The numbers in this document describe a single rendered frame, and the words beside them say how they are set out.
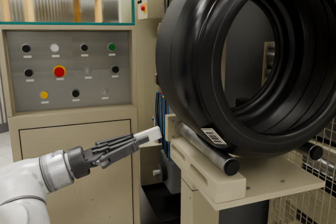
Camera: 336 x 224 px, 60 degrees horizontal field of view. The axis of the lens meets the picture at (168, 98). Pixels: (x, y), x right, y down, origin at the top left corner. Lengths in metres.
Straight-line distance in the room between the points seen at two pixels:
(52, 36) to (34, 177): 0.75
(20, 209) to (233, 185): 0.50
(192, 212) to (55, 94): 0.77
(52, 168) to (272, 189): 0.59
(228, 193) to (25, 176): 0.49
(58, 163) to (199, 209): 0.72
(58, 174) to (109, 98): 0.72
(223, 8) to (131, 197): 1.11
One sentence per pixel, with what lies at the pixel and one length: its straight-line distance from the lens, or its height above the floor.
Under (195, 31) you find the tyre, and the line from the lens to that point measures 0.67.
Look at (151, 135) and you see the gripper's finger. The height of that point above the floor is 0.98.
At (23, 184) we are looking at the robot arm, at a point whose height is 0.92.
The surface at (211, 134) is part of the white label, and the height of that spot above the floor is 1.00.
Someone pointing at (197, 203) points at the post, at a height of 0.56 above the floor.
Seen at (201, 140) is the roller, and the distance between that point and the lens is 0.90.
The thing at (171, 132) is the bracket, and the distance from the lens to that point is 1.06.
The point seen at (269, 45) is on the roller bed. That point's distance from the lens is 1.37.
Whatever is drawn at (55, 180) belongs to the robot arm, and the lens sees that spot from 0.74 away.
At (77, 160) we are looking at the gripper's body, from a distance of 0.73.
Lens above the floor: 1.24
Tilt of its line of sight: 13 degrees down
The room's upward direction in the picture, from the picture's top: straight up
